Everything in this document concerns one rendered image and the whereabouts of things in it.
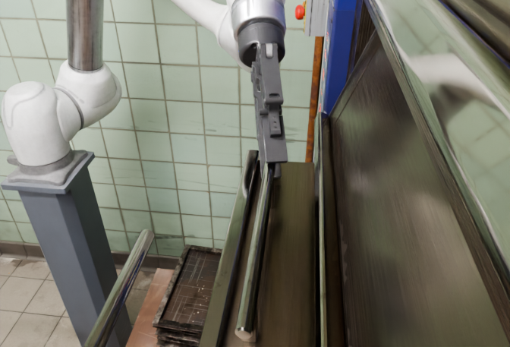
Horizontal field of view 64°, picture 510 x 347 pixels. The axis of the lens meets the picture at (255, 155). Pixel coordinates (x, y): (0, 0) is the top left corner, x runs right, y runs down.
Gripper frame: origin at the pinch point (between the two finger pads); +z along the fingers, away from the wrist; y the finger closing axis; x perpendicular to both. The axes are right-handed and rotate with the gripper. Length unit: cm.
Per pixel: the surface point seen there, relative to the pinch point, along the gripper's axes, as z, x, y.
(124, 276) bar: 13.1, 25.0, 22.9
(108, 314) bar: 19.6, 26.4, 18.7
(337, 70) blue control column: -13.0, -11.6, -0.9
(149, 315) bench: 17, 31, 92
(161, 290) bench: 9, 28, 97
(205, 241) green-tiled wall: -19, 13, 156
